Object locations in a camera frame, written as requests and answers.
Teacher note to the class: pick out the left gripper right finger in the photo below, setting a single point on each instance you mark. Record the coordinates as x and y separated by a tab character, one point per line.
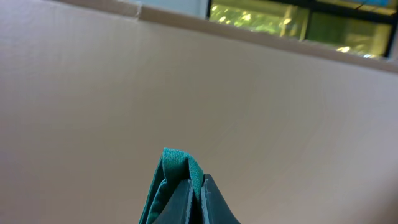
214	208

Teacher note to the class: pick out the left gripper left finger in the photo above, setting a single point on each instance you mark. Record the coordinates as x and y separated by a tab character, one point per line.
180	207

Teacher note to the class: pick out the green t-shirt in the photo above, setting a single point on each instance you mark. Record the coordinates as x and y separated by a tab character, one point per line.
174	166

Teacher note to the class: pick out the window with green view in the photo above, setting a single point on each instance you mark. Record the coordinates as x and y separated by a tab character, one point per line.
363	27

